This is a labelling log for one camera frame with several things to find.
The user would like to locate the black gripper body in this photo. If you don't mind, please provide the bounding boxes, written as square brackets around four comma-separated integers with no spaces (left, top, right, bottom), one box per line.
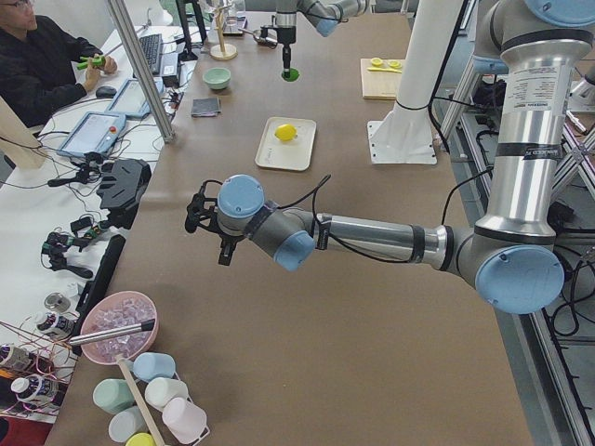
[184,181,242,244]
[260,25,297,46]

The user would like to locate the green lime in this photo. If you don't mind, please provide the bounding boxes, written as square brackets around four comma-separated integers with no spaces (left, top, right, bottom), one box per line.
[282,68,299,82]

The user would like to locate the yellow lemon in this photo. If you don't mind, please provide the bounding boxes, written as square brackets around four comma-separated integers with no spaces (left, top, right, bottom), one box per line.
[274,124,297,142]

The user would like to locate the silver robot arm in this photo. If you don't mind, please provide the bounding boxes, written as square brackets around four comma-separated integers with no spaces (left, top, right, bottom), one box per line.
[260,0,369,82]
[185,1,594,314]

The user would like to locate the cream rabbit print tray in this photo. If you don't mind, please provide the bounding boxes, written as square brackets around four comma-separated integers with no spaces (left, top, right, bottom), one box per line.
[255,116,317,172]

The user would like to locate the metal scoop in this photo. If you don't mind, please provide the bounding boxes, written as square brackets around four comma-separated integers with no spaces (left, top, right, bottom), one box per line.
[239,28,278,48]

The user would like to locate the wooden mug tree stand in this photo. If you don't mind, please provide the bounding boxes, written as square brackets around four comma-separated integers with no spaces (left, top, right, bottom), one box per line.
[202,1,237,60]

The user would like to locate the mint green bowl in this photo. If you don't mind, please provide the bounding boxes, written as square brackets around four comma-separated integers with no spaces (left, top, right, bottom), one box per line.
[203,67,231,91]

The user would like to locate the yellow plastic knife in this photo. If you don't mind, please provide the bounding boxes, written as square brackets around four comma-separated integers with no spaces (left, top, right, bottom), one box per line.
[366,66,403,73]

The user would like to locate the wooden cutting board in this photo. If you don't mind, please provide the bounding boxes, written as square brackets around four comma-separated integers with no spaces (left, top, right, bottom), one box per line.
[360,58,404,100]

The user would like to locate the folded grey cloth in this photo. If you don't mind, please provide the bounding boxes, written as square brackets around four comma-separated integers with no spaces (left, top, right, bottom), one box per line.
[191,97,221,118]

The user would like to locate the pink bowl with ice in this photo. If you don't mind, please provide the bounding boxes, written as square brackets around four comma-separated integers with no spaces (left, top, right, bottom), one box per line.
[80,291,159,365]

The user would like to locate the blue teach pendant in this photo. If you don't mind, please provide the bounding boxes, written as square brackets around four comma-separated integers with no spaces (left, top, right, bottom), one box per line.
[57,111,126,158]
[106,79,151,120]

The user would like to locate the black keyboard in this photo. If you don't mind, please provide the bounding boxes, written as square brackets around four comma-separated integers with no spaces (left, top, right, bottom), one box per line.
[139,33,163,75]

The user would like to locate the light blue cup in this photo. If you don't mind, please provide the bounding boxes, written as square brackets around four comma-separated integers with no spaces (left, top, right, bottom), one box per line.
[133,352,176,382]

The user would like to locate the white cup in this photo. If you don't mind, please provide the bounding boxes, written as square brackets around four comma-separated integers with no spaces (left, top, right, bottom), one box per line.
[144,377,189,412]

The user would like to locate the pink cup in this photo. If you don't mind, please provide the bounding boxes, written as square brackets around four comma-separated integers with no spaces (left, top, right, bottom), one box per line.
[162,398,209,444]

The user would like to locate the mint green cup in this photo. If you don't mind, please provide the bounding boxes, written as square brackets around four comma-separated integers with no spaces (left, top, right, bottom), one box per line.
[92,378,135,414]

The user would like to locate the pale grey cup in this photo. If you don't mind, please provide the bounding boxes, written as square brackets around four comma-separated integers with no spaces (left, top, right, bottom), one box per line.
[108,406,148,443]

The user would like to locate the yellow cup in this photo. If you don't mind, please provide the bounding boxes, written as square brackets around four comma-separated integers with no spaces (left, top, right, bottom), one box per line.
[126,432,156,446]

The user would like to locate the seated person in black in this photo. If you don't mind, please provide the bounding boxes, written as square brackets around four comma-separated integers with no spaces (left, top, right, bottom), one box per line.
[1,1,117,127]

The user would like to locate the aluminium frame post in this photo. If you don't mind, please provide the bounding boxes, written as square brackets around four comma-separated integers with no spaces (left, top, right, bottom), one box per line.
[106,0,175,143]

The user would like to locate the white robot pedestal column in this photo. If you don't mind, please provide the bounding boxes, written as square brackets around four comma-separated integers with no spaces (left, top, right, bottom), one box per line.
[393,0,470,112]

